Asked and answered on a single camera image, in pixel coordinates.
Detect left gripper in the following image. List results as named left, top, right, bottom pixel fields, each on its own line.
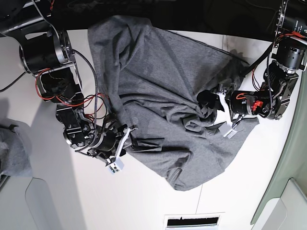
left=197, top=84, right=261, bottom=127

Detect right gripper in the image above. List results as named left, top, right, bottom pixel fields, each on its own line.
left=87, top=125, right=141, bottom=165

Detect grey t-shirt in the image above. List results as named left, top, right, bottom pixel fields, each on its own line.
left=88, top=16, right=259, bottom=191

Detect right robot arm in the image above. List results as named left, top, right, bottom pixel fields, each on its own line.
left=0, top=0, right=136, bottom=173

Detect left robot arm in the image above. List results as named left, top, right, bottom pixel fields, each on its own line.
left=197, top=0, right=307, bottom=127

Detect grey cloth pile at left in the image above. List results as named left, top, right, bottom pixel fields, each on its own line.
left=0, top=118, right=33, bottom=177

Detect white bin at lower left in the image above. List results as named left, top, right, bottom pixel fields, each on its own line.
left=0, top=176, right=63, bottom=230

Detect white bin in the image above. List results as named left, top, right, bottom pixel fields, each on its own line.
left=0, top=176, right=63, bottom=230
left=252, top=178, right=307, bottom=230

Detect white bin at lower right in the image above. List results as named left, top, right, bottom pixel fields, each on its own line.
left=252, top=178, right=307, bottom=230

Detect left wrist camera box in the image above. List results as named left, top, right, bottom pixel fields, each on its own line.
left=218, top=122, right=238, bottom=138

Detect red and black wires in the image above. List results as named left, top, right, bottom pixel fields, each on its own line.
left=35, top=67, right=113, bottom=120

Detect white cable grommet slot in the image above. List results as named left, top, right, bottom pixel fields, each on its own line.
left=163, top=212, right=224, bottom=230

